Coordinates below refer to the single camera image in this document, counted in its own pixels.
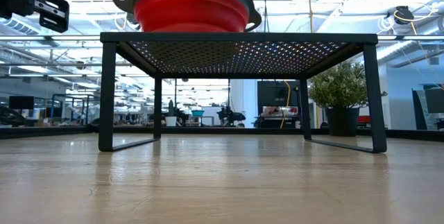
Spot black computer monitor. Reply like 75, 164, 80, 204
8, 95, 35, 111
257, 80, 301, 107

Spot red collapsible bowl grey rim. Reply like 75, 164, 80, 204
111, 0, 263, 33

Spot cactus in white pot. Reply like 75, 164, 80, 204
164, 99, 178, 128

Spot black perforated metal riser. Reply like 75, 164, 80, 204
98, 31, 388, 154

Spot green plant in black pot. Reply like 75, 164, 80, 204
307, 59, 389, 137

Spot large dark display screen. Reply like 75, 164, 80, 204
411, 84, 444, 131

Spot black aluminium table frame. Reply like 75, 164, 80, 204
0, 126, 444, 141

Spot black cable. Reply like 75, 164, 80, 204
262, 0, 271, 33

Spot yellow cable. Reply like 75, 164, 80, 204
306, 0, 314, 33
279, 80, 292, 130

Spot black cable reel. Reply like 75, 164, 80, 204
393, 5, 416, 26

